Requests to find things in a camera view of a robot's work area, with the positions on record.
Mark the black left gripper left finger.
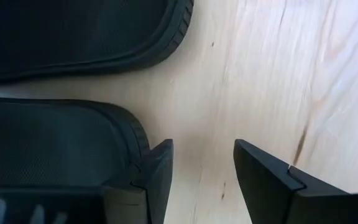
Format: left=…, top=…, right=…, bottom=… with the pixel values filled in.
left=103, top=139, right=175, bottom=224

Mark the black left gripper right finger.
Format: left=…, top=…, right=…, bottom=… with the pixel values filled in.
left=232, top=139, right=358, bottom=224

